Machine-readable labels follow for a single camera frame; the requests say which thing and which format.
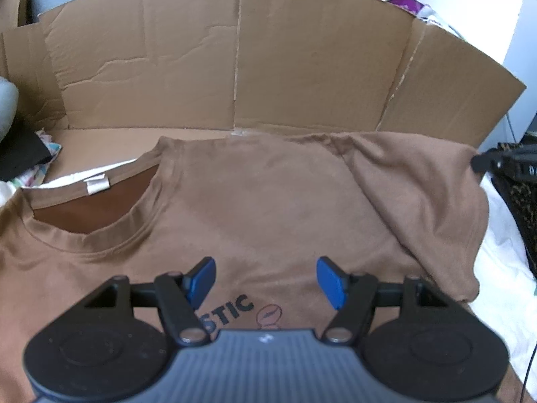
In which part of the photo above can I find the black cloth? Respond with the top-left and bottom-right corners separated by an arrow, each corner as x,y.
0,122 -> 53,181

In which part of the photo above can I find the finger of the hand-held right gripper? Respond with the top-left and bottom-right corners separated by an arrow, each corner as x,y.
470,143 -> 537,181

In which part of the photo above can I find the cream bear print bed sheet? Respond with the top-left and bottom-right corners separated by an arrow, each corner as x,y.
0,157 -> 537,403

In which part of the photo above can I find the brown t-shirt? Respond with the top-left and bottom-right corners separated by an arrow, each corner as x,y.
0,131 -> 489,403

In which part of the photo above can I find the flattened cardboard sheet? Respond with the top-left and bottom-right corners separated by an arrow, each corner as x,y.
0,0 -> 527,164

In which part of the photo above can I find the pastel patterned cloth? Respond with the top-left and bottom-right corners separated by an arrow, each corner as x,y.
8,128 -> 61,189

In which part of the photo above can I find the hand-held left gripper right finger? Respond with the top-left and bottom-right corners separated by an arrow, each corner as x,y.
316,257 -> 456,345

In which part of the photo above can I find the grey neck pillow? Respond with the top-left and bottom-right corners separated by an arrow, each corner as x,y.
0,76 -> 19,143

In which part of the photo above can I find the black leopard print bag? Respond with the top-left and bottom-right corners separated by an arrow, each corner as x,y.
491,140 -> 537,278

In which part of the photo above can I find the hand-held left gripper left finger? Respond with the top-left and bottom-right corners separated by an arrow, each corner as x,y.
78,257 -> 217,346

